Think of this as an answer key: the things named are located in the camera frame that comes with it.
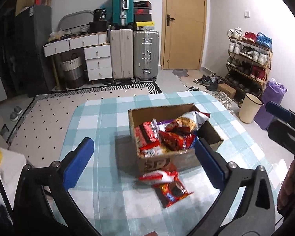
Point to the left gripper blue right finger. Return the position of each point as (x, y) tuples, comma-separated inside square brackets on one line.
[(213, 164)]

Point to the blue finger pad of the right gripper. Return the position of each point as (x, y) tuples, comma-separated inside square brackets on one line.
[(278, 111)]

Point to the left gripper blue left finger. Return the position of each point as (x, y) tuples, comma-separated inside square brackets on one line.
[(75, 162)]

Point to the person's right hand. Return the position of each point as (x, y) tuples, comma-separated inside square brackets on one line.
[(286, 196)]

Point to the cream waste bin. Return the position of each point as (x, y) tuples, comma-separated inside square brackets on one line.
[(249, 108)]

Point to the dotted beige rug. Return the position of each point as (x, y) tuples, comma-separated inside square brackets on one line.
[(40, 132)]

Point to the orange white noodle snack bag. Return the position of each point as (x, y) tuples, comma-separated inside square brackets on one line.
[(188, 122)]

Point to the red chocolate cookie pack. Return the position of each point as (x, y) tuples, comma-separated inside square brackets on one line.
[(172, 192)]

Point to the wooden shoe rack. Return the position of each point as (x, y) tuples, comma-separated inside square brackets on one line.
[(249, 62)]

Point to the red white snack pack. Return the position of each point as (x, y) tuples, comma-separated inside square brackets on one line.
[(158, 177)]

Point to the small brown cardboard box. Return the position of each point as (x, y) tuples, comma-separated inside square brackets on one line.
[(228, 90)]

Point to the grey slippers pair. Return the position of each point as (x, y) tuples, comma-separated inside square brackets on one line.
[(16, 113)]

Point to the grey white woven basket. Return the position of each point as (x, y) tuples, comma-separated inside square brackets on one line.
[(73, 72)]

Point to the dark grey refrigerator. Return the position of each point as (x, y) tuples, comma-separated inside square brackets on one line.
[(32, 29)]

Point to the white drawer desk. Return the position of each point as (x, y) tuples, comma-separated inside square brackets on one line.
[(97, 53)]

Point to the beige hard suitcase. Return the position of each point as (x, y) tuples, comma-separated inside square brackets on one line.
[(121, 46)]

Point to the silver aluminium suitcase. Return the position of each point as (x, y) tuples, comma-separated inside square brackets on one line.
[(146, 55)]

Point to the wooden door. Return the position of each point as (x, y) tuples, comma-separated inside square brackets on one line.
[(183, 33)]

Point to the teal hard suitcase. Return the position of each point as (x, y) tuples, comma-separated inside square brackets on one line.
[(123, 13)]

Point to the stack of shoe boxes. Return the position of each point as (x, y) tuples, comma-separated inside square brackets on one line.
[(142, 16)]

